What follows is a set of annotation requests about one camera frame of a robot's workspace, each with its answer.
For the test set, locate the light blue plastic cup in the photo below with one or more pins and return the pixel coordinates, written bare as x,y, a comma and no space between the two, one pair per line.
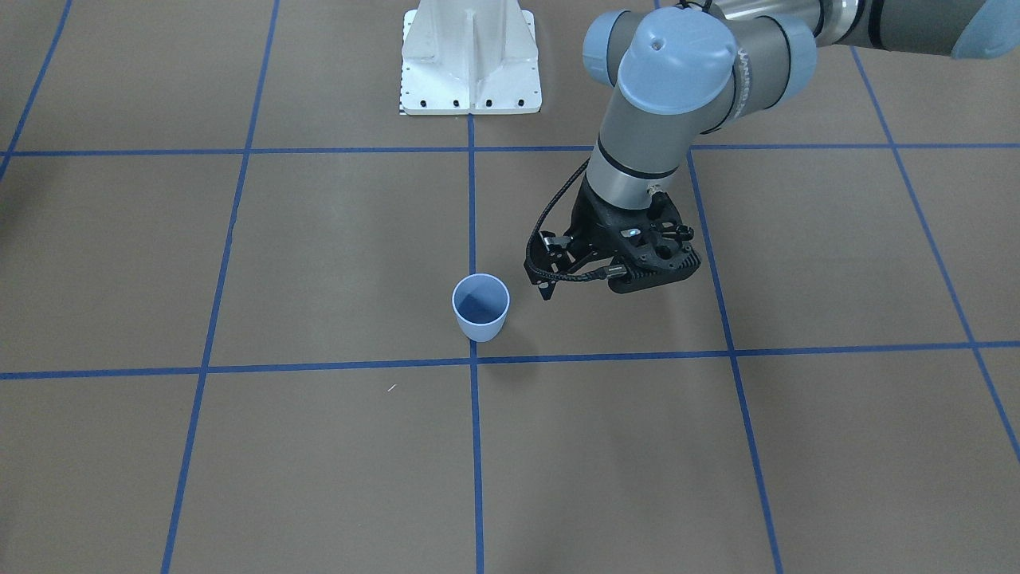
480,303

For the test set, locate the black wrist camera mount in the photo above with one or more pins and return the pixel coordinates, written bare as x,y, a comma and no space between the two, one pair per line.
654,256

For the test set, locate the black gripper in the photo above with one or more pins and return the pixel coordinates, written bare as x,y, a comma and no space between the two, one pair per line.
596,218

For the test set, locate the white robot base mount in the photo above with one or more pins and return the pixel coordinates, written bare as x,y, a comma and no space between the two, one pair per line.
469,57

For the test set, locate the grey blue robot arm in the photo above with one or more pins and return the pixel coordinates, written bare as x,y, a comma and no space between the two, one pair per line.
689,69

